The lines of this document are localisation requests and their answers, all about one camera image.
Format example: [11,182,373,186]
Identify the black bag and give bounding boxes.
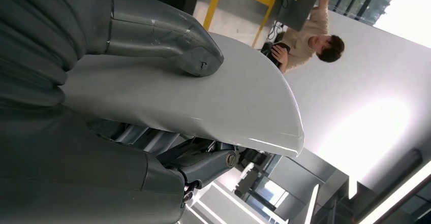
[260,41,292,69]

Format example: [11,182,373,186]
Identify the person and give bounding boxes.
[261,0,346,75]

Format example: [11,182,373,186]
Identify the black laptop cable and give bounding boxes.
[267,20,288,42]

